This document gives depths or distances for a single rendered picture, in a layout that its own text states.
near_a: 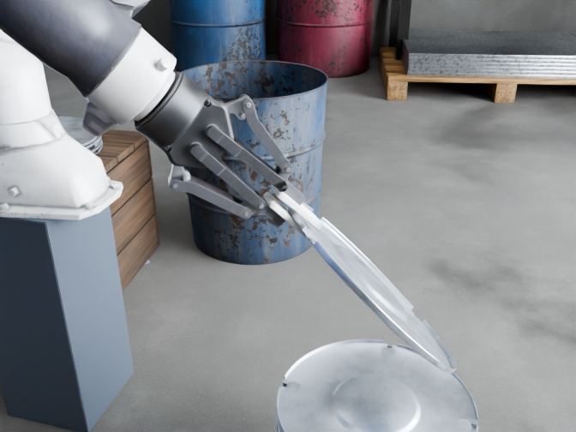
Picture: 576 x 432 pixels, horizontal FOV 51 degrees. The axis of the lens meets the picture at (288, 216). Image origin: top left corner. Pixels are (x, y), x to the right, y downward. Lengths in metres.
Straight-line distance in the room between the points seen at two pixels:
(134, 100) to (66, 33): 0.08
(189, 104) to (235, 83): 1.29
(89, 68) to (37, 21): 0.06
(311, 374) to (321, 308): 0.56
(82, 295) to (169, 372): 0.32
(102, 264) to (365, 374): 0.52
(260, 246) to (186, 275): 0.21
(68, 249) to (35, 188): 0.12
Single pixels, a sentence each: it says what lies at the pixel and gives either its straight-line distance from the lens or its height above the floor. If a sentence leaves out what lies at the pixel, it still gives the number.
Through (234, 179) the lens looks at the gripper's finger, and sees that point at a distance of 0.66.
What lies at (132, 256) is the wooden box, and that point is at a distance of 1.66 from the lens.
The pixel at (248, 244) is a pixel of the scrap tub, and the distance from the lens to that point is 1.66.
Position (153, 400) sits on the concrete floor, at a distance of 1.30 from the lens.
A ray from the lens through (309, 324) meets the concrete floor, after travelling 1.47.
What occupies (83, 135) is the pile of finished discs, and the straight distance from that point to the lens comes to 1.59.
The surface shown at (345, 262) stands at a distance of 0.72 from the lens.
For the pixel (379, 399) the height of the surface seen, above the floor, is 0.24.
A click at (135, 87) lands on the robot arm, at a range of 0.59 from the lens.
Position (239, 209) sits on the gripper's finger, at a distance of 0.67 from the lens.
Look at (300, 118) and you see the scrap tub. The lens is 1.55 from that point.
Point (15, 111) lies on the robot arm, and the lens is 1.03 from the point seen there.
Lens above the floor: 0.88
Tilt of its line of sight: 27 degrees down
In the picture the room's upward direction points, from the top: straight up
